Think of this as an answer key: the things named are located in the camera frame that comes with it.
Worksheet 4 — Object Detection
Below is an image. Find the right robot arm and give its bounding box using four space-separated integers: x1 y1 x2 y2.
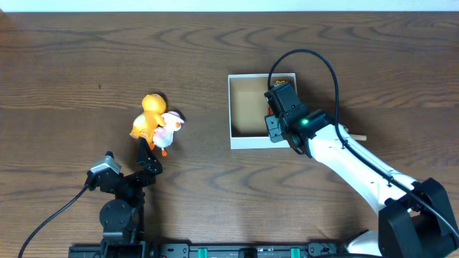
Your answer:
265 82 458 257

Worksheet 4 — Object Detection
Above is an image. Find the wooden rattle drum toy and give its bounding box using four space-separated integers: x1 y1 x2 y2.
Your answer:
344 126 367 141

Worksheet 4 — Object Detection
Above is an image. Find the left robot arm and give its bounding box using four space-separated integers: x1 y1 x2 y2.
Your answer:
85 138 162 257

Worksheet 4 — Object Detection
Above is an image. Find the orange dinosaur toy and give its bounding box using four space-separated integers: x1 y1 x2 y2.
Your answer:
130 94 166 140

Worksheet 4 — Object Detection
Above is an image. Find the red grey toy truck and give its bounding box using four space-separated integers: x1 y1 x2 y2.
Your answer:
268 80 286 115

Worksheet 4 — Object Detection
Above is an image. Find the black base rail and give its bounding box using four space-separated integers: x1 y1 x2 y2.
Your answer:
68 242 346 258

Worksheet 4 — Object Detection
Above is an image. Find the white pink duck toy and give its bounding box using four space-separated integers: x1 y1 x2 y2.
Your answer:
150 111 184 157

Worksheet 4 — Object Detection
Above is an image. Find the white cardboard box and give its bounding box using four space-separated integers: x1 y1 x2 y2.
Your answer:
228 74 288 150

